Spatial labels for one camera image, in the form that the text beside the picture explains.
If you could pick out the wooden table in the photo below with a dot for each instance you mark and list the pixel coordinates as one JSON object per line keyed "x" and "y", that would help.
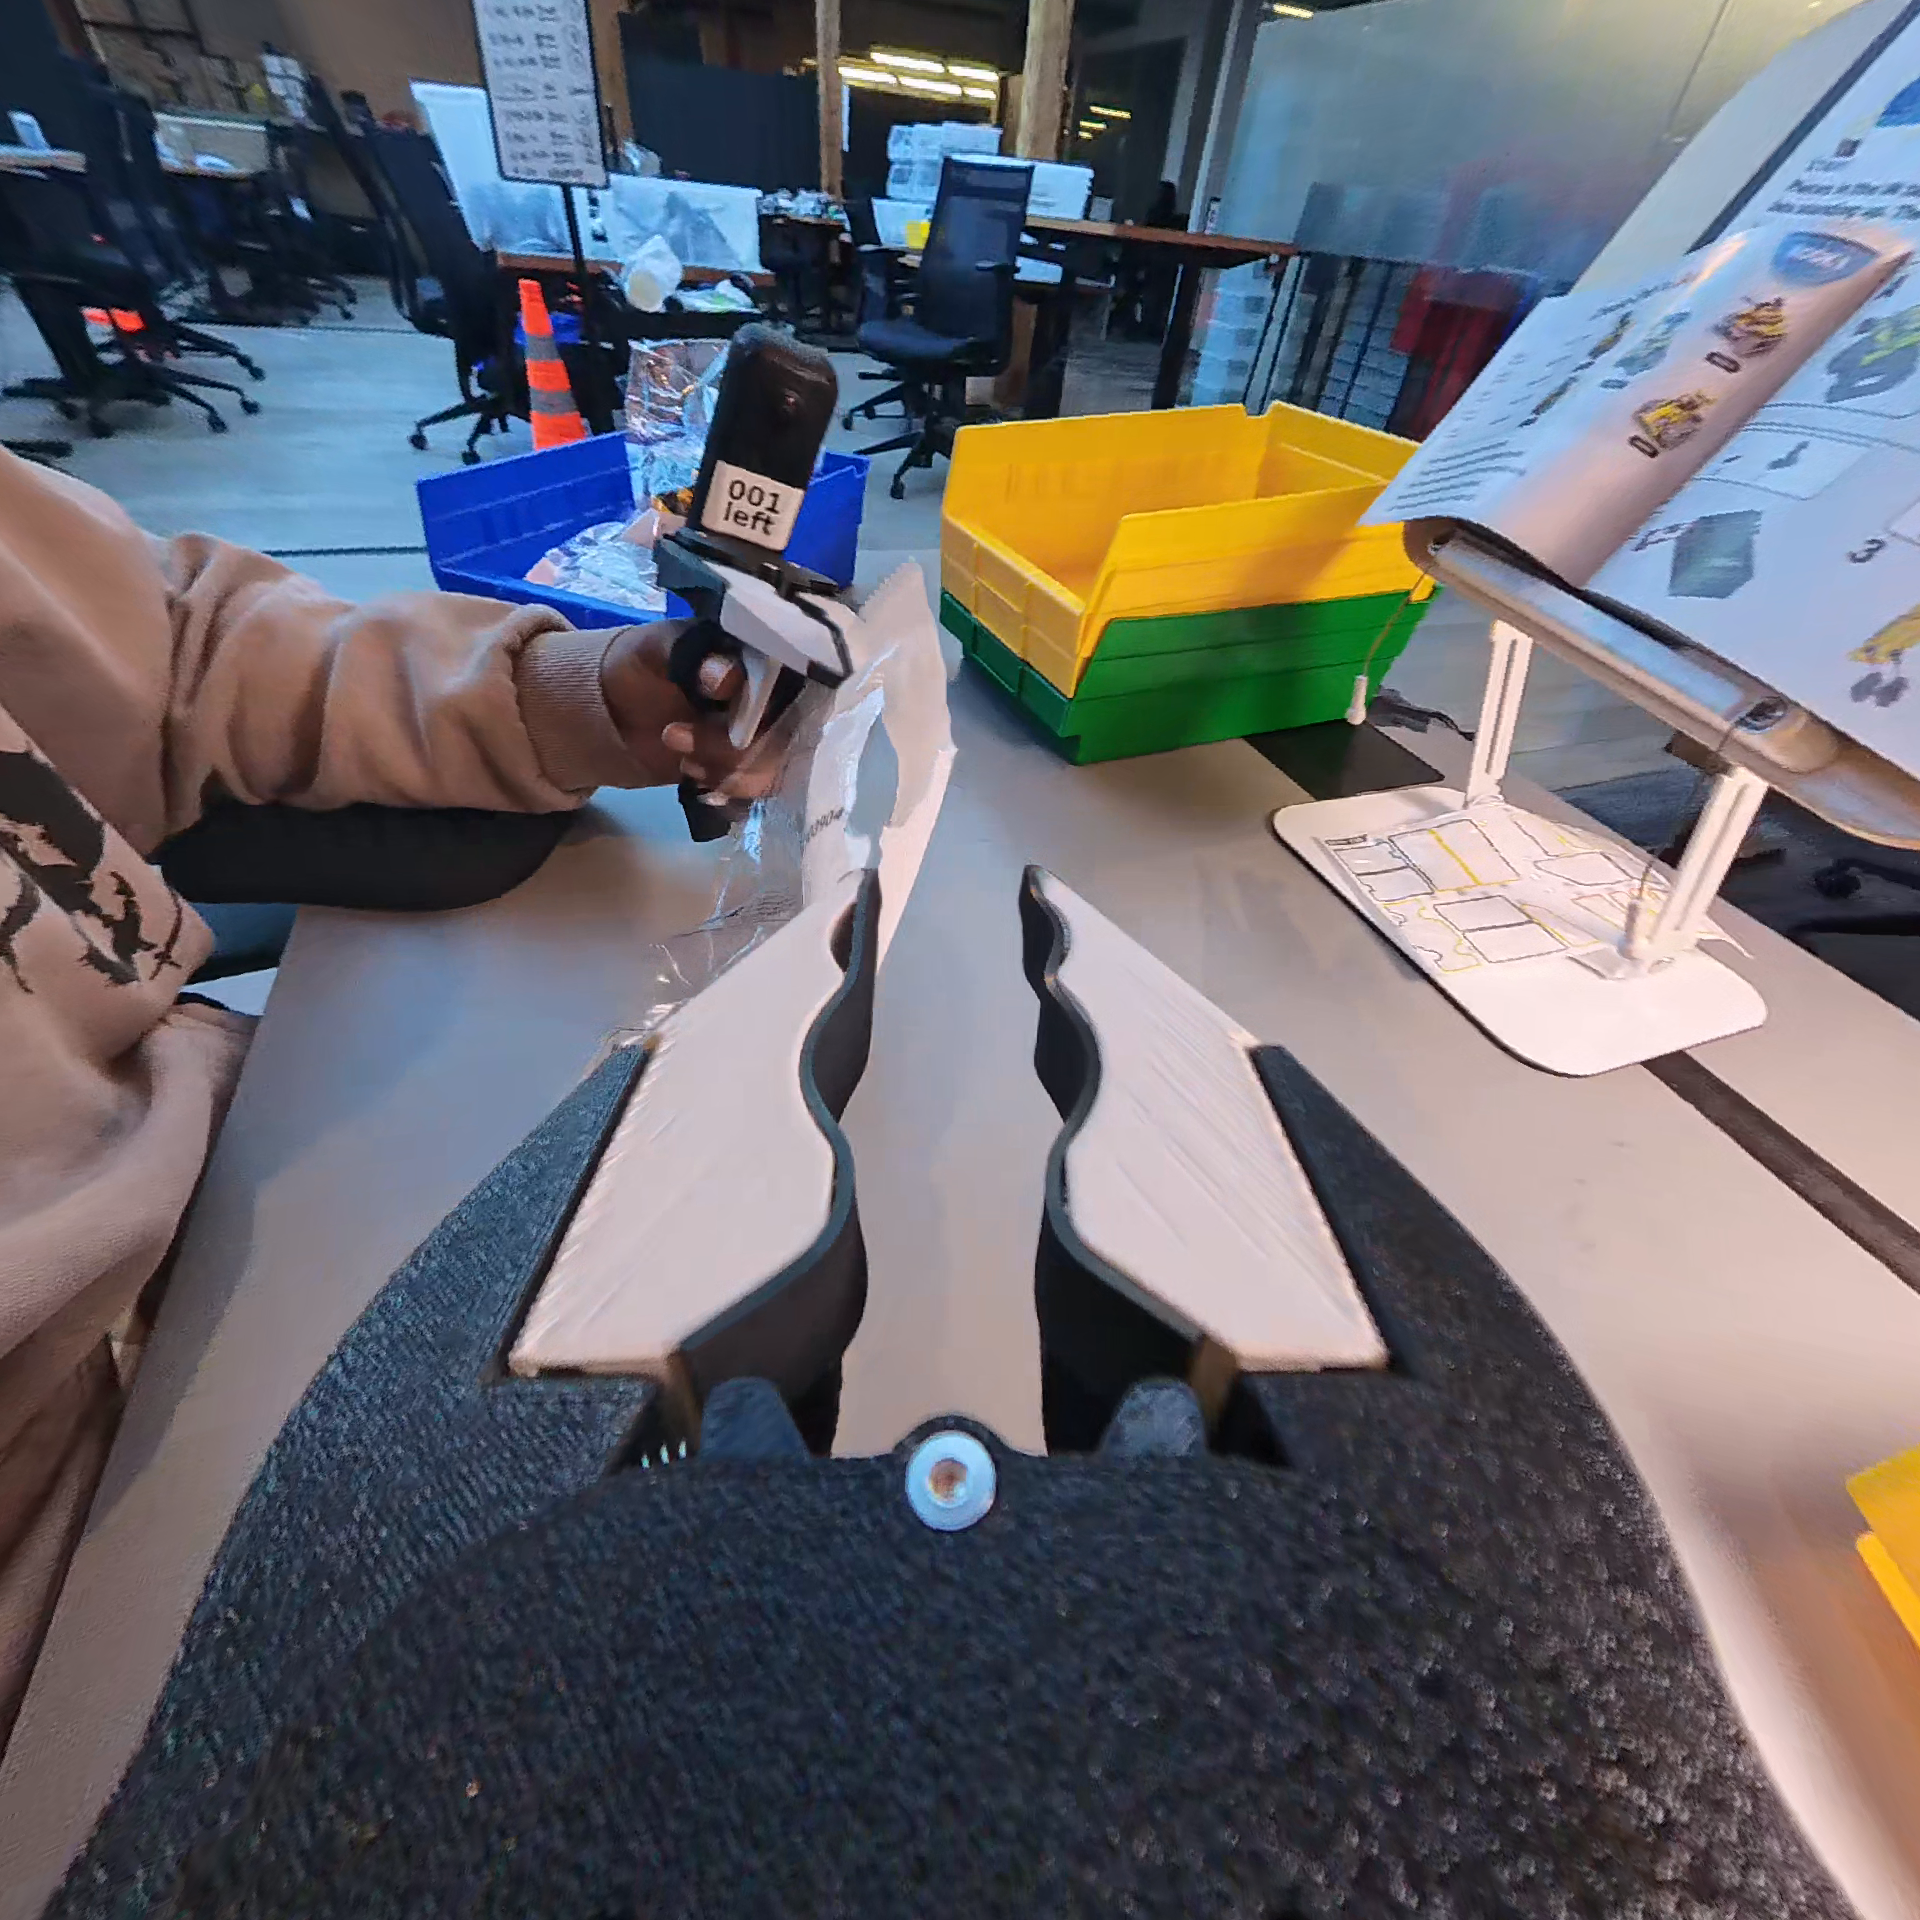
{"x": 1170, "y": 233}

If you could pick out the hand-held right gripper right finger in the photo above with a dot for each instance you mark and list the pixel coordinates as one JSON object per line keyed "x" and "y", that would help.
{"x": 1214, "y": 1200}

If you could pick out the person's left hand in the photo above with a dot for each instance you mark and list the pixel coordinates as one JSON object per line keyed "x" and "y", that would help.
{"x": 644, "y": 697}

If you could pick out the black chair armrest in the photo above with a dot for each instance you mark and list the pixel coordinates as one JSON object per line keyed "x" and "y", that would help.
{"x": 376, "y": 859}

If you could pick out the grey desk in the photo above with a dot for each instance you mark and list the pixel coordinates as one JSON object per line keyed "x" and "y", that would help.
{"x": 1348, "y": 1200}

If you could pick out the whiteboard sign on stand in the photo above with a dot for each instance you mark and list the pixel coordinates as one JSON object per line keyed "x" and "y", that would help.
{"x": 540, "y": 91}

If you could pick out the black office chair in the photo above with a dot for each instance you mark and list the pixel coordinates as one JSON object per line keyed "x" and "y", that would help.
{"x": 435, "y": 254}
{"x": 961, "y": 254}
{"x": 75, "y": 271}

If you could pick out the orange traffic cone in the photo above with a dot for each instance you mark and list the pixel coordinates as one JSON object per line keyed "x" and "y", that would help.
{"x": 552, "y": 389}

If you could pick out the blue plastic bin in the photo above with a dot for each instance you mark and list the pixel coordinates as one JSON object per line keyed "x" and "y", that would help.
{"x": 494, "y": 510}

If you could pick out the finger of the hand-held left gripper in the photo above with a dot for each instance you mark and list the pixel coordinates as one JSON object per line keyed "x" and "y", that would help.
{"x": 763, "y": 627}
{"x": 833, "y": 646}

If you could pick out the wooden book stand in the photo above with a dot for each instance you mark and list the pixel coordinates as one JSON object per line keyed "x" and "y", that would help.
{"x": 1650, "y": 662}

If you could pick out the person's left forearm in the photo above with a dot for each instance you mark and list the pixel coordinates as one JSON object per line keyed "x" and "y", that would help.
{"x": 376, "y": 675}

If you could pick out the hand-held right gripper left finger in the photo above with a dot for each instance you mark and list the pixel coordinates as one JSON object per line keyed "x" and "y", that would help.
{"x": 675, "y": 1200}

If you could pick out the large clear plastic bag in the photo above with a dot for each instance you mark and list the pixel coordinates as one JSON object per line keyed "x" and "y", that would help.
{"x": 900, "y": 721}

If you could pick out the yellow plastic bin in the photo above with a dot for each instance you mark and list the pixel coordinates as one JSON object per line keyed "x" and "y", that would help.
{"x": 1200, "y": 541}
{"x": 1050, "y": 638}
{"x": 1893, "y": 1517}

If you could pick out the instruction manual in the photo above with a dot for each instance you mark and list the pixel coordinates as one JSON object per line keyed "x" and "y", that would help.
{"x": 1576, "y": 389}

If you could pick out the clear bag of grey parts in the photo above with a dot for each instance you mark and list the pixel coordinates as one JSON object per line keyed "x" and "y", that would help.
{"x": 668, "y": 405}

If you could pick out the white sticker sheet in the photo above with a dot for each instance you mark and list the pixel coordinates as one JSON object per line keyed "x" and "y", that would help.
{"x": 1499, "y": 885}

